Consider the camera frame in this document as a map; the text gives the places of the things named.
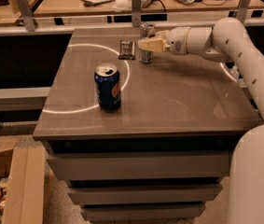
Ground blue pepsi can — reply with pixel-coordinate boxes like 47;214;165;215
94;63;121;112

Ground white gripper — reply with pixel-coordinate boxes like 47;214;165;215
138;27;190;55

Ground metal bracket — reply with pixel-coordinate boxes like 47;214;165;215
234;0;251;22
16;0;36;32
132;0;141;27

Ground white bowl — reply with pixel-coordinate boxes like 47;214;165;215
110;0;131;12

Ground cardboard box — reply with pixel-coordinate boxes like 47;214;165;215
0;135;46;224

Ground silver redbull can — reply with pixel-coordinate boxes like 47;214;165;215
139;22;155;63

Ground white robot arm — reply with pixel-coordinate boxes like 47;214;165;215
138;18;264;224

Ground metal bracket right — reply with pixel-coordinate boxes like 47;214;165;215
234;0;251;22

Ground metal bracket middle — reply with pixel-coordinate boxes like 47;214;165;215
132;0;141;27

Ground metal bracket left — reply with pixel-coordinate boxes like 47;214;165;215
16;0;36;32

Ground clear sanitizer bottle left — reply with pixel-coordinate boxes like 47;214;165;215
229;64;240;79

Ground rxbar chocolate wrapper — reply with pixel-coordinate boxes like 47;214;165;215
118;40;135;60

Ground grey drawer cabinet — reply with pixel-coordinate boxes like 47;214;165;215
34;28;260;222

